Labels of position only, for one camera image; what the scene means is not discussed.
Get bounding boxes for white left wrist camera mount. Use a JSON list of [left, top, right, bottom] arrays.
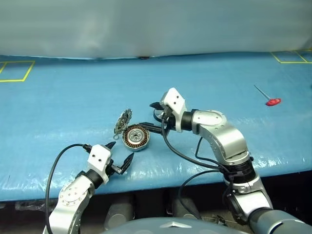
[[87, 144, 114, 184]]

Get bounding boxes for grey robot torso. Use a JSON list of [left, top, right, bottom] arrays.
[[99, 208, 312, 234]]

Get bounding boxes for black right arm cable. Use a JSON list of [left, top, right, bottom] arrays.
[[160, 111, 235, 220]]

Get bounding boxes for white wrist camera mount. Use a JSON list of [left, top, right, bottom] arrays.
[[159, 87, 187, 134], [87, 144, 114, 184]]

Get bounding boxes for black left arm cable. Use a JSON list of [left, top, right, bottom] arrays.
[[45, 143, 93, 234]]

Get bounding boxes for round grey motor lid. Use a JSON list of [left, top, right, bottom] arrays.
[[113, 108, 134, 141]]

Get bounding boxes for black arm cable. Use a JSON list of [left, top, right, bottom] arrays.
[[160, 111, 235, 220], [45, 143, 93, 234]]

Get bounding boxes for grey motor housing copper windings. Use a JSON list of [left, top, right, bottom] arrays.
[[121, 124, 152, 153]]

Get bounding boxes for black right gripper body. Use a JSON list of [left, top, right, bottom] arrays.
[[158, 104, 177, 134]]

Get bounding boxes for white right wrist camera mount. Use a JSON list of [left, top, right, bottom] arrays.
[[159, 87, 187, 134]]

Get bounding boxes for blue plastic table cover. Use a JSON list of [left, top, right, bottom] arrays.
[[0, 50, 312, 203]]

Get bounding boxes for red T-handle hex key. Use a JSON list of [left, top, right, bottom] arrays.
[[253, 84, 282, 107]]

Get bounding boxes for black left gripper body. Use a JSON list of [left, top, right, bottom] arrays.
[[106, 157, 123, 178]]

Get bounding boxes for dark rounded cylinder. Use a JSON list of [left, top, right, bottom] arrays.
[[170, 195, 203, 220], [104, 195, 135, 231]]

